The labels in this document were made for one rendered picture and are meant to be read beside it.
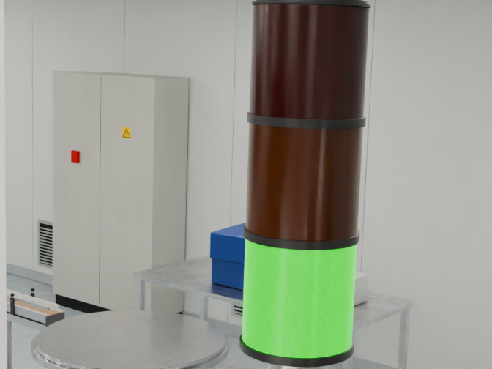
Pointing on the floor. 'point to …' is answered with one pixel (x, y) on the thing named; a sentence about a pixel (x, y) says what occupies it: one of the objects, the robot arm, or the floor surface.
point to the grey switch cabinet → (117, 187)
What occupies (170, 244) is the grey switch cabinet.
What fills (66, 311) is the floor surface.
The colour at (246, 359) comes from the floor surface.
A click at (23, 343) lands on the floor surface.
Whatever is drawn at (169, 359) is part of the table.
